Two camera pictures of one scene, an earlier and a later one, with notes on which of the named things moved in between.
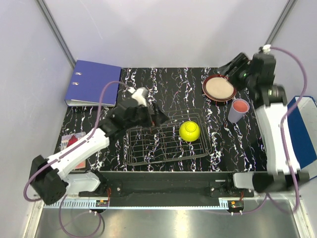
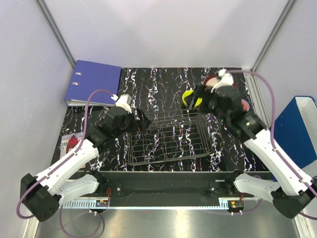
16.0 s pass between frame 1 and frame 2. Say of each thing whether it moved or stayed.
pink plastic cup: stayed
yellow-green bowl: moved
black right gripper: moved
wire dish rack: stayed
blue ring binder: stayed
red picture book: stayed
